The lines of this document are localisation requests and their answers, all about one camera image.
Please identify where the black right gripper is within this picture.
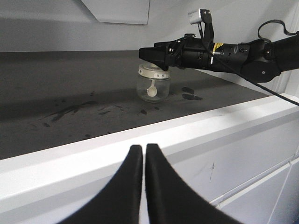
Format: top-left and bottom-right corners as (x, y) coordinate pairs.
(139, 34), (214, 71)

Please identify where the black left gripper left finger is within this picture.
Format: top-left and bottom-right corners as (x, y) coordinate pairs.
(60, 145), (143, 224)

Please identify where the black right camera cable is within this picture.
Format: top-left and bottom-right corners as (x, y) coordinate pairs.
(198, 20), (299, 105)

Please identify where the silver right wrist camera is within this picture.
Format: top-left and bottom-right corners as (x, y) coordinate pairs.
(188, 8), (212, 25)

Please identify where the glass jar with beige lid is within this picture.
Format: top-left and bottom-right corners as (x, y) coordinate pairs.
(136, 63), (171, 103)

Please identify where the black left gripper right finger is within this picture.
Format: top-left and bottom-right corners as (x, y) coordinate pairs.
(145, 144), (239, 224)

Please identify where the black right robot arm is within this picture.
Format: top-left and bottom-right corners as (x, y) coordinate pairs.
(139, 34), (299, 83)

